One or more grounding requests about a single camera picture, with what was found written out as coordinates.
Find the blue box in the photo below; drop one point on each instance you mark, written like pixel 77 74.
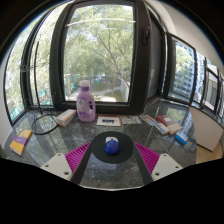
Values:
pixel 182 137

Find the white card with dark print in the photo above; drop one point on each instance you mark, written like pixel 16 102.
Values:
pixel 109 121

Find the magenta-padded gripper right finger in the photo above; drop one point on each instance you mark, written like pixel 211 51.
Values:
pixel 166 165

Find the purple detergent bottle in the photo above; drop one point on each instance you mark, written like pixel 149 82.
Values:
pixel 86 106

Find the printed paper leaflet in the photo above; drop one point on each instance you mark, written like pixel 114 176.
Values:
pixel 131 120

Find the round black mouse pad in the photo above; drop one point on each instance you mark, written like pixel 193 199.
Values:
pixel 98 151

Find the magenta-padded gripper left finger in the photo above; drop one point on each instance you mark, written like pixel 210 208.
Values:
pixel 56 165

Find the blue and white computer mouse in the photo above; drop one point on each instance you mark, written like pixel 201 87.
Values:
pixel 112 146

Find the yellow and purple box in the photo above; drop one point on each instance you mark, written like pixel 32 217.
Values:
pixel 20 141

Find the red book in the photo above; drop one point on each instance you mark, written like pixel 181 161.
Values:
pixel 166 120

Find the colourful flat booklet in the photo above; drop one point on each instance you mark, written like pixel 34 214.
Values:
pixel 148 120

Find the orange and white box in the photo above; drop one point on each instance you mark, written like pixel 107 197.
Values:
pixel 66 117

